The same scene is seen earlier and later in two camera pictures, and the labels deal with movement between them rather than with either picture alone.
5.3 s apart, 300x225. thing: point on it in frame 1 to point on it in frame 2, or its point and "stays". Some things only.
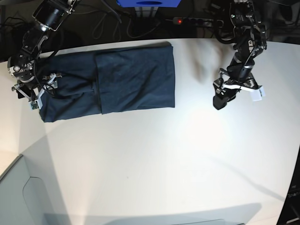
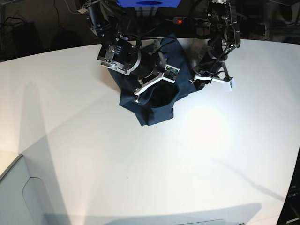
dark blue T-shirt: (129, 78) to (155, 103)
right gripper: (238, 74) to (212, 69)
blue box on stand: (148, 3) stays
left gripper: (27, 86) to (122, 55)
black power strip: (192, 21) stays
